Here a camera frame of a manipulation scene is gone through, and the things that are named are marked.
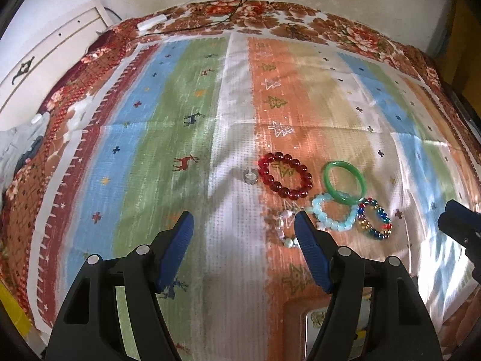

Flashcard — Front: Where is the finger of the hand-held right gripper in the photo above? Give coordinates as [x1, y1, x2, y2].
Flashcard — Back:
[438, 200, 481, 284]

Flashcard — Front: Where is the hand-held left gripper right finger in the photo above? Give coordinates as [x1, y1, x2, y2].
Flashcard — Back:
[294, 211, 444, 361]

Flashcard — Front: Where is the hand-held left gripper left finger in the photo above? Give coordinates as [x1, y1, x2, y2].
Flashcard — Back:
[45, 211, 195, 361]

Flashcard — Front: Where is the white bead bracelet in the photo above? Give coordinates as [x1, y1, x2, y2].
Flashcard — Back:
[276, 205, 307, 249]

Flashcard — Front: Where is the light blue bead bracelet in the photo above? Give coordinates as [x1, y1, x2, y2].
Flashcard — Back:
[312, 193, 359, 233]

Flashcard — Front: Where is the multicolour bead bracelet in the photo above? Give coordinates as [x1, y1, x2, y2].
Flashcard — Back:
[356, 197, 392, 241]

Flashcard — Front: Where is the green jade bangle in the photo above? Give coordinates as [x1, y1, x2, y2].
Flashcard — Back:
[324, 161, 368, 205]

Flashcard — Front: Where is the red bead bracelet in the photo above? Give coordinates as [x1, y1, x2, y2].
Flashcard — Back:
[257, 151, 313, 200]

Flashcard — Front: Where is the striped printed cloth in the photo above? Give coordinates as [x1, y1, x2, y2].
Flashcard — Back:
[28, 32, 481, 361]

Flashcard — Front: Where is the yellow object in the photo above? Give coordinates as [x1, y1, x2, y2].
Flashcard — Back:
[0, 282, 32, 343]

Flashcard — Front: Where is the grey clothing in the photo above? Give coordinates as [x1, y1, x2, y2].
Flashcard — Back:
[0, 115, 49, 181]

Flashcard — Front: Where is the yellow wooden panel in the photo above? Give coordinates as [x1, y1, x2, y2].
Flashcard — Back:
[436, 0, 481, 128]

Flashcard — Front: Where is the white headboard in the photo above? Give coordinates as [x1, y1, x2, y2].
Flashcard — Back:
[0, 0, 117, 121]

